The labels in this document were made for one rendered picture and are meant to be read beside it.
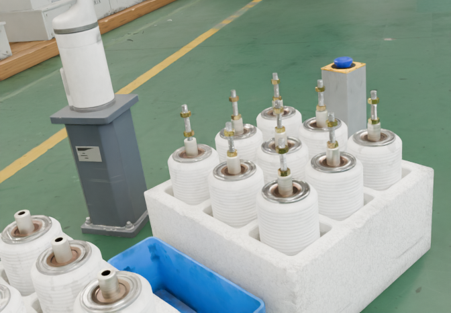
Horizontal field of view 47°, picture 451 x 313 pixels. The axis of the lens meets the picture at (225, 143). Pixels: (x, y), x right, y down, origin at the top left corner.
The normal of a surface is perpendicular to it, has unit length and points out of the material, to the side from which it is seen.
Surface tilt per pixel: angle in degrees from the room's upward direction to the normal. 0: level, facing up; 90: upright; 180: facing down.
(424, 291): 0
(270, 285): 90
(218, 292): 88
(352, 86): 90
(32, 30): 90
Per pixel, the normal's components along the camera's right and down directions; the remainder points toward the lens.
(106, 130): 0.42, 0.36
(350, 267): 0.66, 0.23
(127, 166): 0.94, 0.03
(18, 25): -0.33, 0.42
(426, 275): -0.12, -0.91
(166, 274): -0.73, 0.32
